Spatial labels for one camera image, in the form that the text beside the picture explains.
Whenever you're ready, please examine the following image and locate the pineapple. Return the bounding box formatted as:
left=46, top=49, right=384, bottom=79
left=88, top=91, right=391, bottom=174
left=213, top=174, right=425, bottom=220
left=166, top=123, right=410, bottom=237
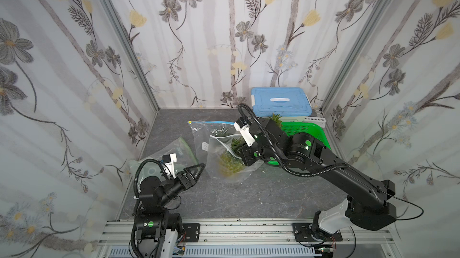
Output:
left=269, top=113, right=282, bottom=128
left=218, top=137, right=246, bottom=177

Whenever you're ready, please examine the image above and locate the blue zip bag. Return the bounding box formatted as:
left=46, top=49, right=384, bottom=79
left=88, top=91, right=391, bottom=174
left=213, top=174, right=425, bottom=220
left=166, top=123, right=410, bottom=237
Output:
left=188, top=121, right=236, bottom=163

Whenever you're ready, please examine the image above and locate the green zip bag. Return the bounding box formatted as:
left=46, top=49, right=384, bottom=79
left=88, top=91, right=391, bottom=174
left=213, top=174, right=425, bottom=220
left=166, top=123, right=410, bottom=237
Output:
left=128, top=138, right=199, bottom=191

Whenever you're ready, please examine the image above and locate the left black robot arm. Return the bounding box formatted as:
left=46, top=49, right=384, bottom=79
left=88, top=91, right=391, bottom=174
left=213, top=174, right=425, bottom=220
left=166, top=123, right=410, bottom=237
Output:
left=129, top=158, right=206, bottom=258

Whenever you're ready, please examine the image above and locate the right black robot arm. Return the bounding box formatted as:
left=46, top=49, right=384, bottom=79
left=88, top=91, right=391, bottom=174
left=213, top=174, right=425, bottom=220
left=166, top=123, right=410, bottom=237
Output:
left=234, top=103, right=401, bottom=237

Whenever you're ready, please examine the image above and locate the blue lid storage box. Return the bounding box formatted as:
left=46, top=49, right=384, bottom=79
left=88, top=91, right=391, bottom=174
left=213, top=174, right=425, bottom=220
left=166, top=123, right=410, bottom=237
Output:
left=251, top=87, right=313, bottom=121

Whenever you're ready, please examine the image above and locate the green plastic basket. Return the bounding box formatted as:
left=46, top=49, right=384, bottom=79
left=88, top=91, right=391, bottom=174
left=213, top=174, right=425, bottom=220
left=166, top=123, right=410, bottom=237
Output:
left=266, top=120, right=337, bottom=171

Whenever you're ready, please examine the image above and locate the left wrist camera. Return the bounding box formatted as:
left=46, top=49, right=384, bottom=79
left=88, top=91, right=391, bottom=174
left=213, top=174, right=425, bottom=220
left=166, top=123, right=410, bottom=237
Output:
left=162, top=153, right=177, bottom=178

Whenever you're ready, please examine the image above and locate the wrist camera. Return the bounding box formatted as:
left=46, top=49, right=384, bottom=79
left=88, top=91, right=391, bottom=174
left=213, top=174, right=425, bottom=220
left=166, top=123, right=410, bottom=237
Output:
left=234, top=121, right=256, bottom=147
left=162, top=153, right=177, bottom=178

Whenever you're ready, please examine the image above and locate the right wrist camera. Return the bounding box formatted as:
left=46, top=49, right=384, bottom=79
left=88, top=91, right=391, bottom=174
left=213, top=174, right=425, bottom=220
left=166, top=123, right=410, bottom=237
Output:
left=234, top=121, right=256, bottom=147

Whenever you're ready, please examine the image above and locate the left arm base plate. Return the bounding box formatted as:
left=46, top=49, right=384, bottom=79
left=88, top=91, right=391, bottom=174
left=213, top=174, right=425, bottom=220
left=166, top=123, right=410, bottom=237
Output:
left=179, top=223, right=201, bottom=243

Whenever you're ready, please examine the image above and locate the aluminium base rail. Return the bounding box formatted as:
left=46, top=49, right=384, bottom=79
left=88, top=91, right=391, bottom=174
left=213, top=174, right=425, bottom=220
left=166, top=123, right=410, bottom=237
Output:
left=96, top=217, right=396, bottom=258

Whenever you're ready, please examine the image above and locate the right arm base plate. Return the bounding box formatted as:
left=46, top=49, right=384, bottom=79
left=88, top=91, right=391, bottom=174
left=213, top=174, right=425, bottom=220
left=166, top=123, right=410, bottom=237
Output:
left=292, top=223, right=343, bottom=243

